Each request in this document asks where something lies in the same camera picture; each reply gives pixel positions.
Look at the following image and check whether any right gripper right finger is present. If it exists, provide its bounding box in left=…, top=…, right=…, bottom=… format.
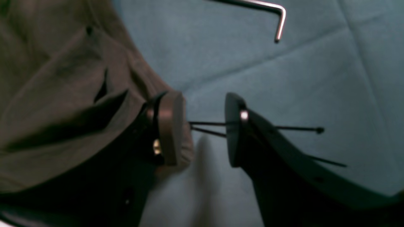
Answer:
left=225, top=92, right=403, bottom=227

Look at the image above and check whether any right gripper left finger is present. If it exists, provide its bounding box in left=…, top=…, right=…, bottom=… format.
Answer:
left=1, top=91, right=183, bottom=227

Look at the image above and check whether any grey T-shirt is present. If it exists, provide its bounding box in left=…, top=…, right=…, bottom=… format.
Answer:
left=0, top=0, right=172, bottom=195

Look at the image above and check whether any blue table cloth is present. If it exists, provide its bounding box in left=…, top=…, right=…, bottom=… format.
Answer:
left=113, top=0, right=403, bottom=227

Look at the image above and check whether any silver hex key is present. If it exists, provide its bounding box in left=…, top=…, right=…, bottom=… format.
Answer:
left=207, top=0, right=287, bottom=44

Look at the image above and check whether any black cable tie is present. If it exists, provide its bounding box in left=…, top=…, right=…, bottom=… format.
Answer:
left=188, top=122, right=325, bottom=134
left=191, top=126, right=348, bottom=168

